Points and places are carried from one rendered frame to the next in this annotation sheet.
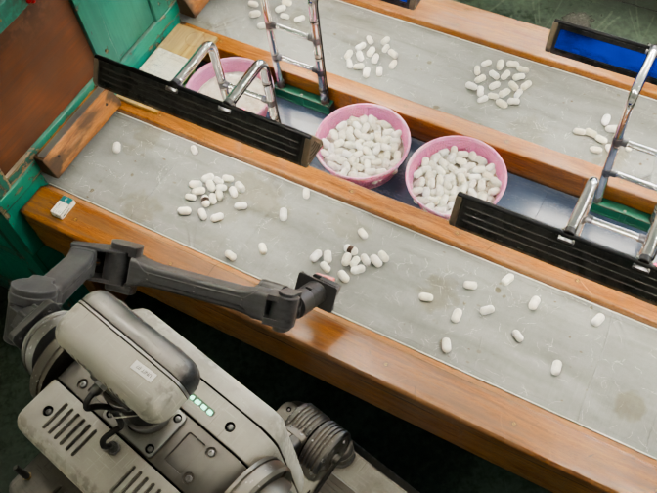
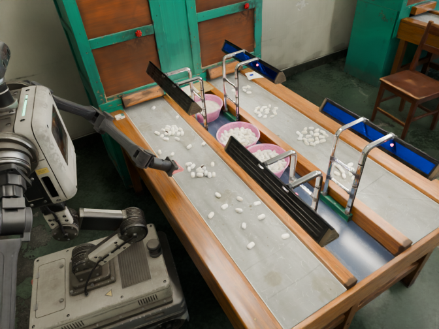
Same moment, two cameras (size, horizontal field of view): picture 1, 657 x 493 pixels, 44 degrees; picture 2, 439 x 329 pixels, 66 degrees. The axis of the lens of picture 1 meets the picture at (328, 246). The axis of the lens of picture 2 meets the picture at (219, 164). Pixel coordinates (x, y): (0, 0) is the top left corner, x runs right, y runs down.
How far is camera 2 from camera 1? 0.93 m
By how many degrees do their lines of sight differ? 24
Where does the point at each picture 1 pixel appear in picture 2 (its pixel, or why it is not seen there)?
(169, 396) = not seen: outside the picture
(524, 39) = (333, 125)
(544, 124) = (320, 156)
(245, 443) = (20, 126)
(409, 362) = (189, 213)
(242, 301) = (129, 147)
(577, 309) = (279, 228)
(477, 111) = (294, 142)
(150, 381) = not seen: outside the picture
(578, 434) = (236, 275)
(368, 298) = (195, 186)
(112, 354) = not seen: outside the picture
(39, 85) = (132, 70)
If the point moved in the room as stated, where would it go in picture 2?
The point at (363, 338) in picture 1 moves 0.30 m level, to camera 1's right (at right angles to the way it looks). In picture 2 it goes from (179, 197) to (235, 212)
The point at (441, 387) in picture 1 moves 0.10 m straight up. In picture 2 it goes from (194, 228) to (191, 213)
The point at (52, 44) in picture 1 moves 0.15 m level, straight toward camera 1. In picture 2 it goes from (144, 58) to (138, 68)
